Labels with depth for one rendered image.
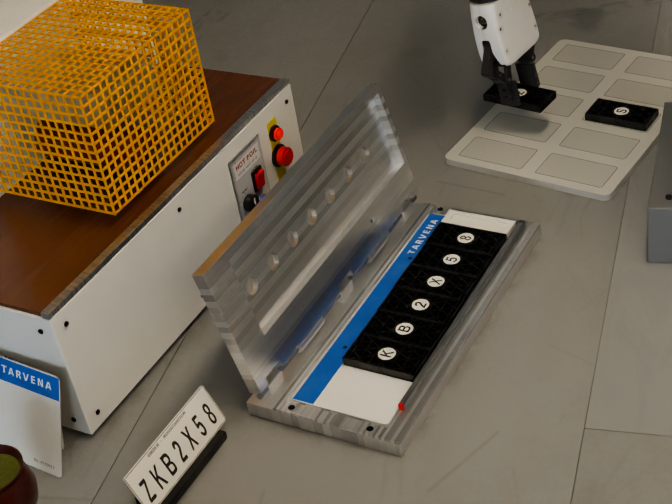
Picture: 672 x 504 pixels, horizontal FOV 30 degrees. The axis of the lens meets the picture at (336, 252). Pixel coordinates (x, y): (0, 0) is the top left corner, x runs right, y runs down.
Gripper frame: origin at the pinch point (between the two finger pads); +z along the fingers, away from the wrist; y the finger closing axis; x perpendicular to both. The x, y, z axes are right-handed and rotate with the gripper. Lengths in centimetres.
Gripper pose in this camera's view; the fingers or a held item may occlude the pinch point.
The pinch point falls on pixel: (518, 84)
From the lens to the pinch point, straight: 192.2
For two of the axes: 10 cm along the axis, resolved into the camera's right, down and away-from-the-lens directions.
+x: -7.5, -0.9, 6.5
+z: 3.1, 8.3, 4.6
